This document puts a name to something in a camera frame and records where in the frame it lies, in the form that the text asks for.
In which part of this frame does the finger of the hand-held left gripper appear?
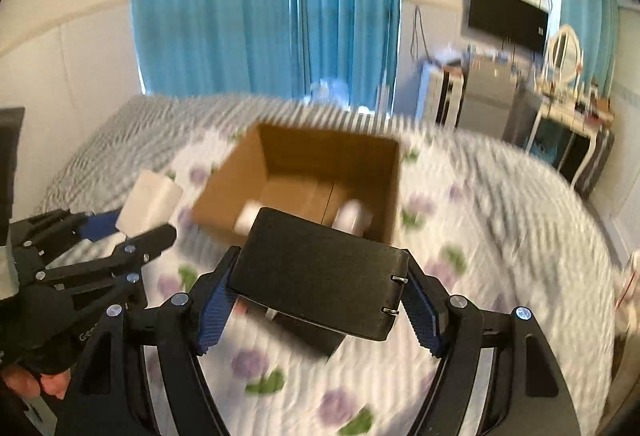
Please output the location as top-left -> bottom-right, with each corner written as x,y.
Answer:
9,209 -> 122,262
36,223 -> 178,317

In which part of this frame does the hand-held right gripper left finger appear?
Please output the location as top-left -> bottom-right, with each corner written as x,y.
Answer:
54,245 -> 242,436

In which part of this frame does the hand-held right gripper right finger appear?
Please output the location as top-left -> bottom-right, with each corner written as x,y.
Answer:
399,250 -> 583,436

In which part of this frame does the white rectangular block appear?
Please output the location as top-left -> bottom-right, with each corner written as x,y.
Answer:
116,170 -> 184,237

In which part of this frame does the black hinged case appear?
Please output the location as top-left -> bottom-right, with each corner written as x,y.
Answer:
227,207 -> 411,358

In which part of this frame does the brown cardboard box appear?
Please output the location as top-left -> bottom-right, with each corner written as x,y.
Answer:
191,122 -> 402,248

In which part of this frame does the person's left hand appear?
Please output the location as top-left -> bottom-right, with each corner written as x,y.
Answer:
0,361 -> 72,400

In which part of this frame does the floral printed blanket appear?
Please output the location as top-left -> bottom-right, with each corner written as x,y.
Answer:
142,116 -> 617,436

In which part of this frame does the grey striped bed sheet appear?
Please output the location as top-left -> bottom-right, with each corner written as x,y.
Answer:
34,92 -> 571,217

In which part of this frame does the white cylindrical bottle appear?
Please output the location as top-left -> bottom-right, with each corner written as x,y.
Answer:
235,199 -> 266,235
334,199 -> 375,237

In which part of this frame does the white drawer unit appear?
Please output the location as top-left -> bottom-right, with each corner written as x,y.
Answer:
416,61 -> 467,127

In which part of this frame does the grey cabinet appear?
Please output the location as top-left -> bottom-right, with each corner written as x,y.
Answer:
456,56 -> 526,138

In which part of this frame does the blue curtain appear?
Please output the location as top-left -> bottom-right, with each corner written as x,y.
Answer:
295,0 -> 403,113
129,0 -> 301,98
549,0 -> 621,98

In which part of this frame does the white dressing table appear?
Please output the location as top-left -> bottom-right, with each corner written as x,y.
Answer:
522,81 -> 616,189

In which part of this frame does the white oval mirror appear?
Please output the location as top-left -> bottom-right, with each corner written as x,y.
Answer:
544,24 -> 585,90

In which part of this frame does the black hanging cable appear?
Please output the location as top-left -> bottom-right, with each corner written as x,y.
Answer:
411,4 -> 427,63

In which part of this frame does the black wall television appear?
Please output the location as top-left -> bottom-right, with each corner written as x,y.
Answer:
467,0 -> 550,54

